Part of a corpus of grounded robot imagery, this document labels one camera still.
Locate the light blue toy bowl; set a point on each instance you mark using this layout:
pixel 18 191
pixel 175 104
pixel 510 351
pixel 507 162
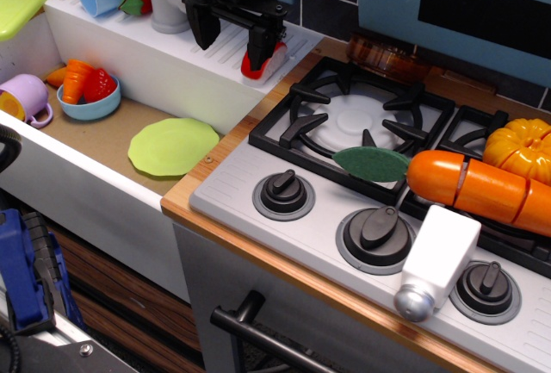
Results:
pixel 92 111

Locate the black stove knob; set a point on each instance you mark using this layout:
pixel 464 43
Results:
pixel 487 294
pixel 284 196
pixel 375 241

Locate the black left stove knob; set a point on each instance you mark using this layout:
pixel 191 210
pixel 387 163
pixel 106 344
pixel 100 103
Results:
pixel 284 196

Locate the yellow orange toy pumpkin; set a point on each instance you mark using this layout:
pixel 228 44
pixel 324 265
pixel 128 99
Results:
pixel 521 147

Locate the black middle stove knob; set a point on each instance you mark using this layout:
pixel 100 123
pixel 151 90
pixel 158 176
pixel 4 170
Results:
pixel 375 241

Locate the red toy strawberry piece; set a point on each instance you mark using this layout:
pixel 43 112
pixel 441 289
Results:
pixel 98 85

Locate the green plastic lid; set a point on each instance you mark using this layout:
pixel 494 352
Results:
pixel 15 14

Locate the black right burner grate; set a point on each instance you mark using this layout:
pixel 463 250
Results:
pixel 467 136

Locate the black right stove knob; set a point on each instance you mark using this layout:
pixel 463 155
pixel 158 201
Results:
pixel 487 294

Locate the large orange toy carrot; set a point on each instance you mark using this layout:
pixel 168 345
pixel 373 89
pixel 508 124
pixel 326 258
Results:
pixel 481 189

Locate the white toy sink basin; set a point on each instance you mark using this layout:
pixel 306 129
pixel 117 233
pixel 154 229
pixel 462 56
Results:
pixel 78 173

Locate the blue clamp device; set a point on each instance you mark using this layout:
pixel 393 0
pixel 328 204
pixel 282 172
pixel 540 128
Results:
pixel 34 274

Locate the green felt carrot leaf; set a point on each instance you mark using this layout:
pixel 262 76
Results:
pixel 374 164

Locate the white toy salt shaker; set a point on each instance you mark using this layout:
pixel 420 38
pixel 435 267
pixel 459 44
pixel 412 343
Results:
pixel 444 246

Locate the light green toy plate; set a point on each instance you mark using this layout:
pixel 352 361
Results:
pixel 171 147

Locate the red toy pepper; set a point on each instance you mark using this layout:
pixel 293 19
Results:
pixel 135 7

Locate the black left burner grate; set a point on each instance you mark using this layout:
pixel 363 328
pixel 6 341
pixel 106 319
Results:
pixel 336 106

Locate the grey toy stove top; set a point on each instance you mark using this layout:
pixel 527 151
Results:
pixel 521 345

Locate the small orange toy piece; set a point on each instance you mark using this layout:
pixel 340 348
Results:
pixel 57 77

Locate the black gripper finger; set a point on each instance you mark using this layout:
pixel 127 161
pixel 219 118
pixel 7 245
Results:
pixel 205 25
pixel 262 44

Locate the lilac toy cup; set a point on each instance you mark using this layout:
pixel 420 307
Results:
pixel 25 97

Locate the orange toy carrot piece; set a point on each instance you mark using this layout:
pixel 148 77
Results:
pixel 76 74

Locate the red and white toy sushi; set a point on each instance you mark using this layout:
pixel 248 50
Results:
pixel 268 68

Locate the black oven door handle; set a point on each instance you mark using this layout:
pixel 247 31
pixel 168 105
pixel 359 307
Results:
pixel 240 324

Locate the black burner grate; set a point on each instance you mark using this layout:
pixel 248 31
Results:
pixel 467 136
pixel 336 106

